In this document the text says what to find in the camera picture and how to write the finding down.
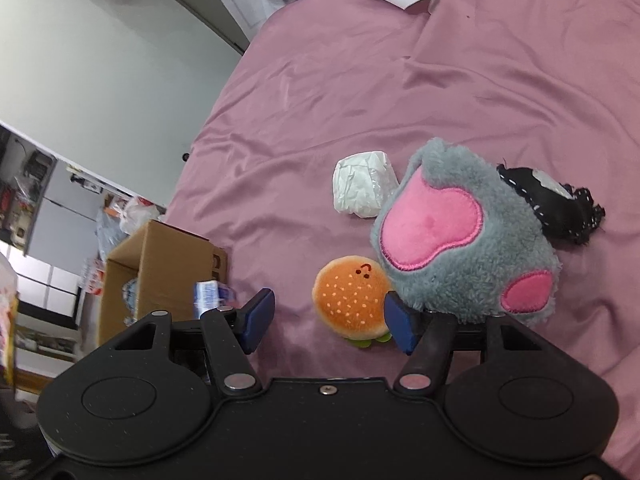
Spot white soft packet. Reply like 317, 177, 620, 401
332, 151, 399, 219

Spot cardboard box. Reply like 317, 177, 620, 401
96, 220, 228, 346

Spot grey pink plush paw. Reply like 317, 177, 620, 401
371, 138, 561, 324

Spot pink bed sheet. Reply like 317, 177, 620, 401
167, 0, 639, 479

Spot blue tissue pack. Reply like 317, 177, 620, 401
194, 281, 239, 318

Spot burger plush toy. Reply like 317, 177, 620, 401
311, 256, 392, 348

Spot black lace fabric pouch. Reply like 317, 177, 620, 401
497, 164, 606, 245

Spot grey mailer bag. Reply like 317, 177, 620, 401
96, 209, 128, 261

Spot red white bottle pack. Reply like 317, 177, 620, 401
80, 258, 105, 296

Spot blue grey knitted cloth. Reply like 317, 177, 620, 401
122, 278, 138, 326

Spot white plastic bag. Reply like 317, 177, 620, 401
119, 197, 160, 235

